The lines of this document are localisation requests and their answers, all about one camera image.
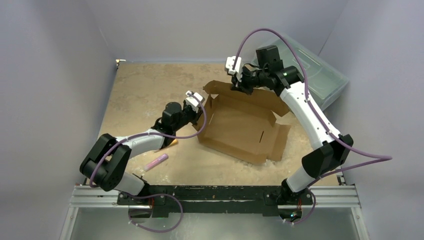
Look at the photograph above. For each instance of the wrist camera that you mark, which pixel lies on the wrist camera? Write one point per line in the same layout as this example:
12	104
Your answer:
194	99
233	67

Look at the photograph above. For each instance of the orange pink highlighter marker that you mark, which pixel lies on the orange pink highlighter marker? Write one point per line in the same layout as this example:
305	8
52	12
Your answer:
173	143

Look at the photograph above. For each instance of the translucent green plastic toolbox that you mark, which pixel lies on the translucent green plastic toolbox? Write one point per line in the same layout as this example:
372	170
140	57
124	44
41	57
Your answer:
325	83

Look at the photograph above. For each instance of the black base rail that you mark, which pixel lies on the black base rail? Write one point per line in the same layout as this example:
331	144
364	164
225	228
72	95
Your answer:
266	200

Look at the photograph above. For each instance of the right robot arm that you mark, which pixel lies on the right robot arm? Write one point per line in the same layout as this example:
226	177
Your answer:
330	148

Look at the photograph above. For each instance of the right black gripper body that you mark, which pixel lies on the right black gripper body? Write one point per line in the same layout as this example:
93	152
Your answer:
241	85

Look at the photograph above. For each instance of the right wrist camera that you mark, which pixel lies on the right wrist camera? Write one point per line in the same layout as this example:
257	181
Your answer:
233	67

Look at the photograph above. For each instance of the purple highlighter marker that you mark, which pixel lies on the purple highlighter marker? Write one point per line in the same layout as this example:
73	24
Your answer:
155	162

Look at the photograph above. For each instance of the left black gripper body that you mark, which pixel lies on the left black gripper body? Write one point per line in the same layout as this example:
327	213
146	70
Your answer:
188	115

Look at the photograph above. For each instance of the brown cardboard box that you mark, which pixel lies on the brown cardboard box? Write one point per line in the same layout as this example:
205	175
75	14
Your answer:
243	126

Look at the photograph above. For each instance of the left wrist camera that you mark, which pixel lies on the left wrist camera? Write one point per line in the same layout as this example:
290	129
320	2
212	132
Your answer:
194	99

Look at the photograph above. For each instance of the aluminium frame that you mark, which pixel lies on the aluminium frame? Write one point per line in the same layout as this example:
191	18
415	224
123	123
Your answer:
94	214

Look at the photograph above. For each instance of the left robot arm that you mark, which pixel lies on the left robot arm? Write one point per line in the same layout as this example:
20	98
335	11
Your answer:
105	164

